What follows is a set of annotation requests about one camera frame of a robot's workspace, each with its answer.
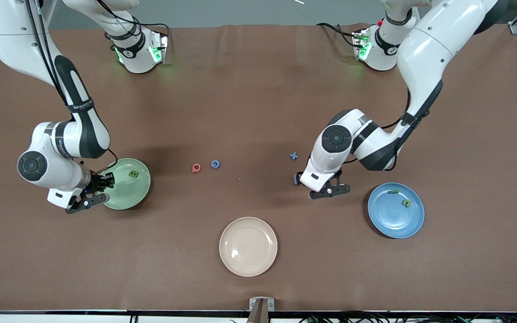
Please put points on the blue letter G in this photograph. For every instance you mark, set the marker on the blue letter G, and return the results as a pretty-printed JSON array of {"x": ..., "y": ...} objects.
[{"x": 213, "y": 166}]

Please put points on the beige plate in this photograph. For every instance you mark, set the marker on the beige plate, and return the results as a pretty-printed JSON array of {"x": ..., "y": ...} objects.
[{"x": 248, "y": 246}]

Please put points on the red letter Q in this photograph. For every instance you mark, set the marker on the red letter Q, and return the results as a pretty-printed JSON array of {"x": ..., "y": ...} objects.
[{"x": 194, "y": 170}]

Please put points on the brown table mat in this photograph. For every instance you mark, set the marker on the brown table mat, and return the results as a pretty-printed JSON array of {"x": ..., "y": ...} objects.
[{"x": 258, "y": 89}]

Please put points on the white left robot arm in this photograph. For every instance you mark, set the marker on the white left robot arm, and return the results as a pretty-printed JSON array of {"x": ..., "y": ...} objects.
[{"x": 442, "y": 36}]

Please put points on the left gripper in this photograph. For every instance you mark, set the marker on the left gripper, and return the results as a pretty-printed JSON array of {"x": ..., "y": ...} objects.
[{"x": 298, "y": 178}]

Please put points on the green plate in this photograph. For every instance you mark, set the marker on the green plate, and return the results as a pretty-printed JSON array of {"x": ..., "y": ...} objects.
[{"x": 133, "y": 193}]

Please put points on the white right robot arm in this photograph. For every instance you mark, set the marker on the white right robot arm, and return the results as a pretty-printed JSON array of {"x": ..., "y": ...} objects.
[{"x": 7, "y": 27}]

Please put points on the blue plate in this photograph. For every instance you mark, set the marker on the blue plate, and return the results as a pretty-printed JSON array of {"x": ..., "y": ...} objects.
[{"x": 395, "y": 220}]

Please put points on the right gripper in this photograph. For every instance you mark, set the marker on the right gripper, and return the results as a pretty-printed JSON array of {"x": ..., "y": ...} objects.
[{"x": 97, "y": 181}]

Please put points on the green letter B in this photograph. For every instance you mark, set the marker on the green letter B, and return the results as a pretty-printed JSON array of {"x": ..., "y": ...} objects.
[{"x": 133, "y": 174}]

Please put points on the green letter n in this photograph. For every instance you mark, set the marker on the green letter n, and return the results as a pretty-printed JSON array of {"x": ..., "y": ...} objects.
[{"x": 406, "y": 203}]

